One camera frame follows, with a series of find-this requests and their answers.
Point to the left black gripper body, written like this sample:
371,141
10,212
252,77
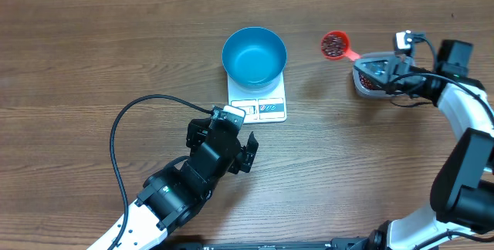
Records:
193,151

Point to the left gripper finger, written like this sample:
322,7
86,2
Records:
197,132
244,160

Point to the red scoop with blue handle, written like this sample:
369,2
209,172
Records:
336,45

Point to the red beans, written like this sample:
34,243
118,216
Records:
366,83

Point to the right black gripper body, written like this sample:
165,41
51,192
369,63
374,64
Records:
414,84

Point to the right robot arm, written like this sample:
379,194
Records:
460,202

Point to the clear plastic container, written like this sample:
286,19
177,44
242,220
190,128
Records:
368,93

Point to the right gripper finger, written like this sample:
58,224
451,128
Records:
382,64
379,78

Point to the blue bowl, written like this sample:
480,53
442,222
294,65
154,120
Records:
254,57

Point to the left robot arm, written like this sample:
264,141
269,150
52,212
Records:
175,194

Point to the white digital kitchen scale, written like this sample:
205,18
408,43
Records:
265,104

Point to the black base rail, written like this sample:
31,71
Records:
334,244

